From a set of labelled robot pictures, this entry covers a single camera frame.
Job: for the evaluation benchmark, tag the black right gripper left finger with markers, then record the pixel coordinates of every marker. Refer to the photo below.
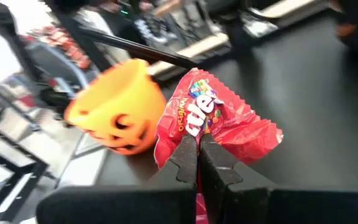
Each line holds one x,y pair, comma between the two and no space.
120,205

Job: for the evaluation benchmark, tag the orange pumpkin face bucket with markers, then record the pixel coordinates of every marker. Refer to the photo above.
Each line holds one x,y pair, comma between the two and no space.
110,93

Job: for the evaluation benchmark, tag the red Skittles candy pack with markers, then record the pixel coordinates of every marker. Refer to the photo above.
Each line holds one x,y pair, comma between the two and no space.
235,124

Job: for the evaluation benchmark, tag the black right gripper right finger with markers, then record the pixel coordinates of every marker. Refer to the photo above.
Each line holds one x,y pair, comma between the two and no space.
291,207

